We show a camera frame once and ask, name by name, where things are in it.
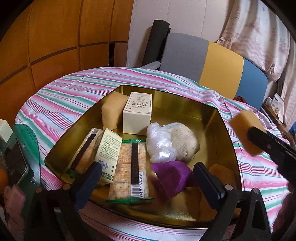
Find yellow sponge block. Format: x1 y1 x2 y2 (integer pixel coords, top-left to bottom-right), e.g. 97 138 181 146
209 164 237 189
229 110 267 157
101 92 129 130

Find small cream printed box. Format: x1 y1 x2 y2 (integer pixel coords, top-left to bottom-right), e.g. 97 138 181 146
94 128 122 184

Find cracker pack green wrapper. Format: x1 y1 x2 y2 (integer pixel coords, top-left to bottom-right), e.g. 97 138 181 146
107 139 152 205

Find purple snack packet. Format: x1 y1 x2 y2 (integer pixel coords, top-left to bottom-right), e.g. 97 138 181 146
151 161 197 199

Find white pearly plastic packet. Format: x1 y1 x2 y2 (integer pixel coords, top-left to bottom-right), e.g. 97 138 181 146
146 123 177 163

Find cream tall carton box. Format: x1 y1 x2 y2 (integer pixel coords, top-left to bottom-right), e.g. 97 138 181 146
122 92 152 136

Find person's right hand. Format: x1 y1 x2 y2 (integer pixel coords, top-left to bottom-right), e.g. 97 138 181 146
273 182 295 232

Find wooden side shelf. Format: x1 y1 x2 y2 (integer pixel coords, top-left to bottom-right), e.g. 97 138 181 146
262 103 295 148

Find white blue medicine box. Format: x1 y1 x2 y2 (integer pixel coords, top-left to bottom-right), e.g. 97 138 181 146
270 93 284 115

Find green container beside bed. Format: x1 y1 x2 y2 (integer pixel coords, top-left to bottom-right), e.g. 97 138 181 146
1 124 41 191

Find grey yellow blue headboard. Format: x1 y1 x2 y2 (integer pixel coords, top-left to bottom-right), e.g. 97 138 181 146
160 33 267 109

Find striped pink green bedsheet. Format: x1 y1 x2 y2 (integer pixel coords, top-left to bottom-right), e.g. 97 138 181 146
15 67 288 240

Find gold metal tin box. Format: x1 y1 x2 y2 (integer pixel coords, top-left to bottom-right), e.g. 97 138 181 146
45 85 241 228

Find pink patterned curtain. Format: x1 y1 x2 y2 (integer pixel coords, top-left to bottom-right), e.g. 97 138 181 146
217 1 295 128

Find black rolled mat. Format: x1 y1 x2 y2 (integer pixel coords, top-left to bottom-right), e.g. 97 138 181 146
142 20 171 66

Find wooden wardrobe panels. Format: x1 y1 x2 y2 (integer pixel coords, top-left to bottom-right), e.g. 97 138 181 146
1 1 133 125

